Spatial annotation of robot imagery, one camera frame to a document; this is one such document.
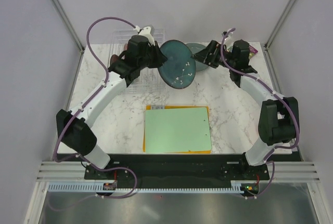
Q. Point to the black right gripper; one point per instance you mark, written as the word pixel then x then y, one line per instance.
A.
pixel 215 48

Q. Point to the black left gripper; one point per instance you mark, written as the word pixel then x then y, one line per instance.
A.
pixel 160 58

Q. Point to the dark teal flowered plate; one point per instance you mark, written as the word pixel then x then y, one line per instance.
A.
pixel 180 68

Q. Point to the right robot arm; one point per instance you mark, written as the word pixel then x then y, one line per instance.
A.
pixel 278 121

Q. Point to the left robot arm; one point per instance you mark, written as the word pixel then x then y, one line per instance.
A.
pixel 74 126

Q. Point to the small dark red plate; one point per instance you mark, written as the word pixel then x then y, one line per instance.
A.
pixel 114 59

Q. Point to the purple book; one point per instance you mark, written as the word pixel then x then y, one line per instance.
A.
pixel 252 50

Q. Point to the orange folder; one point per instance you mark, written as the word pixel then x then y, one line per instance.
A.
pixel 148 141

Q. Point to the light green cutting board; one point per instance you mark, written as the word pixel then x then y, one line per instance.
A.
pixel 177 130

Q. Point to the white wire dish rack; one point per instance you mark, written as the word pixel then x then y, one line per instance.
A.
pixel 149 80

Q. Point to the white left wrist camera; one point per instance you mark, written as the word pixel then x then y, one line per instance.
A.
pixel 147 32

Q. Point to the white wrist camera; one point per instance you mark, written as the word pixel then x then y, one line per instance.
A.
pixel 228 37
pixel 147 32

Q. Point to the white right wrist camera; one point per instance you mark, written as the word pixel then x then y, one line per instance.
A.
pixel 228 37

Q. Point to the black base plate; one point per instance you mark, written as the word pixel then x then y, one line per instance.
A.
pixel 118 160

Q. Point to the right aluminium frame post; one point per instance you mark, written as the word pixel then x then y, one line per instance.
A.
pixel 281 20

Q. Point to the aluminium frame post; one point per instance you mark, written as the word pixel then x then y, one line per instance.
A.
pixel 281 20
pixel 66 21

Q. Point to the white cable duct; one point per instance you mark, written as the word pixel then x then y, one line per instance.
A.
pixel 115 187

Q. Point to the aluminium front rail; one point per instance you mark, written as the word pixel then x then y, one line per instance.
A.
pixel 280 171

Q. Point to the left aluminium frame post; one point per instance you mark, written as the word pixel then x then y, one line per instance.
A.
pixel 66 21

